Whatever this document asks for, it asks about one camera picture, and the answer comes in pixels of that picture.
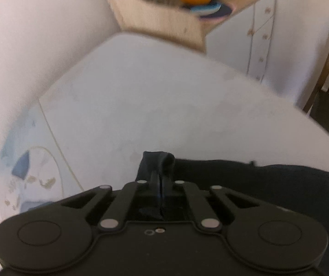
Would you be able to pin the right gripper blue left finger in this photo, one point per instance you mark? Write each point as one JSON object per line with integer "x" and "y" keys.
{"x": 155, "y": 185}

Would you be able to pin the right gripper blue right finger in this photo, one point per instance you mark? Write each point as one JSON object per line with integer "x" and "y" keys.
{"x": 166, "y": 189}

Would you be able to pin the black garment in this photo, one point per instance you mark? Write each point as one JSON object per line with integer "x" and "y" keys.
{"x": 298, "y": 188}

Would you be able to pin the white drawer cabinet wooden top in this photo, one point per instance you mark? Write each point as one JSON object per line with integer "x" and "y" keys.
{"x": 241, "y": 39}

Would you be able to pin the wooden tray box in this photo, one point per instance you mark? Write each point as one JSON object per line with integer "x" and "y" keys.
{"x": 158, "y": 20}

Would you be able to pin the blue round plate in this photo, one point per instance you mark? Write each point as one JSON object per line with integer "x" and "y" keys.
{"x": 213, "y": 10}

